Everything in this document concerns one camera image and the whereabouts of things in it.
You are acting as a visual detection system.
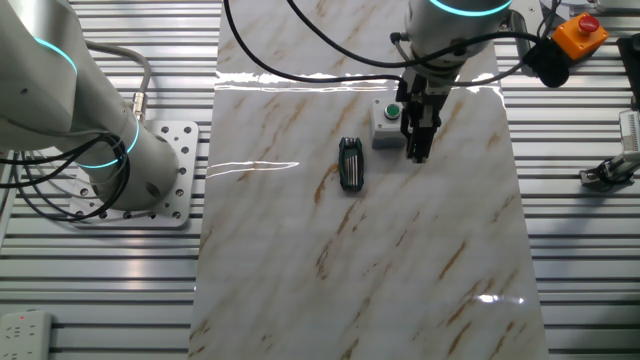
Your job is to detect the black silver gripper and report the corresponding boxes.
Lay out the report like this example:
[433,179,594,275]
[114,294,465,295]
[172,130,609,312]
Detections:
[395,66,452,165]

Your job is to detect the grey box with green button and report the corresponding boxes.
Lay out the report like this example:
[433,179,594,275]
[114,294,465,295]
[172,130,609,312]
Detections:
[370,97,409,151]

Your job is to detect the silver robot base mounting plate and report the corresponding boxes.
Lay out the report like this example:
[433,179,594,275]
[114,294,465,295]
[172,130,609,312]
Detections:
[68,120,200,230]

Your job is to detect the orange emergency stop button box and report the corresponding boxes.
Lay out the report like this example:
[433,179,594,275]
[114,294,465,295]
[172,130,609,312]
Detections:
[545,12,611,63]

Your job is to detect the marble pattern table mat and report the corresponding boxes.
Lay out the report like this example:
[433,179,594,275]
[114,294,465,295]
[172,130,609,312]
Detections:
[187,0,551,360]

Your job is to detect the black flat device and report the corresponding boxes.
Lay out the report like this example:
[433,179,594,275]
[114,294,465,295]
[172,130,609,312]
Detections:
[616,34,640,104]

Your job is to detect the white power strip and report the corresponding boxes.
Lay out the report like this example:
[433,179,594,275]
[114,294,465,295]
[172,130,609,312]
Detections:
[0,309,55,360]

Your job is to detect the black camera cable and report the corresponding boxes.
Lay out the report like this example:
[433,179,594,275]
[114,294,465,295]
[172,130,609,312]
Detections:
[285,0,544,70]

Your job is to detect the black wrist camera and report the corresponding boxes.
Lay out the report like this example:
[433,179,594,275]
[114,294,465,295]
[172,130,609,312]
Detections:
[521,36,572,90]

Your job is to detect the long black gripper cable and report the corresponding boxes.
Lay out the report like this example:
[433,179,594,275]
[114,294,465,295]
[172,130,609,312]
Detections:
[222,0,405,85]

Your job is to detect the silver clamp mount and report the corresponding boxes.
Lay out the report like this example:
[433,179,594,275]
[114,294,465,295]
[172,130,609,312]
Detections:
[579,108,640,193]

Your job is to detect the grey braided base cable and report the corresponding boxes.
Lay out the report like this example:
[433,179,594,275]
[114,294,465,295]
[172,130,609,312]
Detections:
[83,39,153,124]

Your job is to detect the black cable bundle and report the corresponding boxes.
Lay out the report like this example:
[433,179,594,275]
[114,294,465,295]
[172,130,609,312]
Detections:
[0,131,132,223]

